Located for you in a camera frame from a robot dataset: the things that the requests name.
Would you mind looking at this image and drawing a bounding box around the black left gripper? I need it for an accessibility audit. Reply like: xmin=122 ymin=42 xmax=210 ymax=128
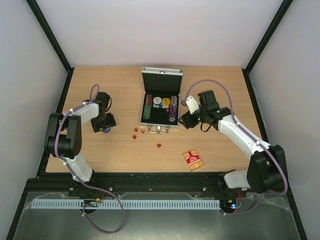
xmin=91 ymin=112 xmax=117 ymax=132

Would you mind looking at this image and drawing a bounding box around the purple round button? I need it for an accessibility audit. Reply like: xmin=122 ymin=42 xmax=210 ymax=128
xmin=103 ymin=128 xmax=111 ymax=133

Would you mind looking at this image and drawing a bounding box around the white dealer button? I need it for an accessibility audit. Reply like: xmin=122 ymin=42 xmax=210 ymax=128
xmin=153 ymin=96 xmax=162 ymax=105

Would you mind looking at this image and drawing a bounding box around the aluminium poker case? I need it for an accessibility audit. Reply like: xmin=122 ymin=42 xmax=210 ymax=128
xmin=140 ymin=66 xmax=184 ymax=135

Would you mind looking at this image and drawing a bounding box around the orange round button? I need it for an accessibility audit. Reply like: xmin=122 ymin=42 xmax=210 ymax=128
xmin=162 ymin=97 xmax=171 ymax=108

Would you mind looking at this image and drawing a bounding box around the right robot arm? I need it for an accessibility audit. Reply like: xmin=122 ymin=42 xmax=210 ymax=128
xmin=178 ymin=90 xmax=288 ymax=196

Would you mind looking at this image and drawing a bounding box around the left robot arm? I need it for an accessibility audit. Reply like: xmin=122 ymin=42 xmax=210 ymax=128
xmin=44 ymin=91 xmax=116 ymax=183

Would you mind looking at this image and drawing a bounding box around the purple poker chip stack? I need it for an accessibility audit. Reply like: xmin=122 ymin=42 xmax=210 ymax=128
xmin=168 ymin=96 xmax=178 ymax=123

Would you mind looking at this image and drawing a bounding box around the blue gold card deck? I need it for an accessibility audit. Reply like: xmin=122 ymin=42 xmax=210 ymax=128
xmin=152 ymin=104 xmax=170 ymax=109

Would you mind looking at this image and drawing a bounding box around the red card deck box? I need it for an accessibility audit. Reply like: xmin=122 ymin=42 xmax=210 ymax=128
xmin=183 ymin=149 xmax=204 ymax=172

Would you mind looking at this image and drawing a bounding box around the green poker chip stack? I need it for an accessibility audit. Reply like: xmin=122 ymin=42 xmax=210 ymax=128
xmin=142 ymin=104 xmax=152 ymax=120

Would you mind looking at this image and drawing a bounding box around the brown poker chip stack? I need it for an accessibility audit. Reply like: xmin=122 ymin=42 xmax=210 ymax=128
xmin=145 ymin=94 xmax=153 ymax=106

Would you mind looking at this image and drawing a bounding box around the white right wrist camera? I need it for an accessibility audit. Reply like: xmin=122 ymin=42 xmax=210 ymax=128
xmin=181 ymin=95 xmax=200 ymax=115

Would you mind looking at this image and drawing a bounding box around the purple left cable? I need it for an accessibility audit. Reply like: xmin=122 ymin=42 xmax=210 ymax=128
xmin=54 ymin=83 xmax=125 ymax=234

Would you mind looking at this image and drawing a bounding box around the light blue cable duct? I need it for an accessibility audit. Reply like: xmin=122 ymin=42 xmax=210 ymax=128
xmin=30 ymin=199 xmax=220 ymax=210

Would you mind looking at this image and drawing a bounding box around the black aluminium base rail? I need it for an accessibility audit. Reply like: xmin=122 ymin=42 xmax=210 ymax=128
xmin=26 ymin=171 xmax=276 ymax=201

